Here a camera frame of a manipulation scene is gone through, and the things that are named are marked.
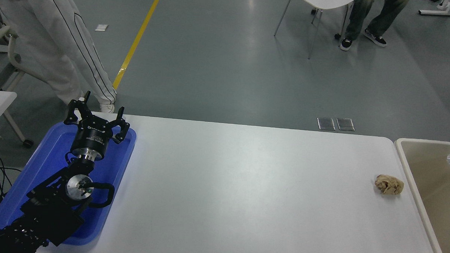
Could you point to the standing person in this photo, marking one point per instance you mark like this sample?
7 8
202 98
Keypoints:
45 30

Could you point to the silver floor outlet plate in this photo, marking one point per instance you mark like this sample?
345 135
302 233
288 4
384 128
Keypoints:
325 123
345 124

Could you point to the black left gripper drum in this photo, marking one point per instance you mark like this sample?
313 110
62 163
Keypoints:
90 138

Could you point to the crumpled tan paper ball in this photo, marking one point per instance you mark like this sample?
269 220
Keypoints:
389 184

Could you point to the white table base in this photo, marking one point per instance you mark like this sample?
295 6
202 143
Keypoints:
444 13

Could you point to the seated person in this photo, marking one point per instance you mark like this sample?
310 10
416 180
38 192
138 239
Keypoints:
363 15

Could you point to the large pale bin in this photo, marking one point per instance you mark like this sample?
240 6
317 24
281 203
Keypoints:
432 193

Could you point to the blue plastic tray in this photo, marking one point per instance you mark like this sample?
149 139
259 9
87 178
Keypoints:
48 154

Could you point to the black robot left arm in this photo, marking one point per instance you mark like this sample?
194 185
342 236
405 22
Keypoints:
50 210

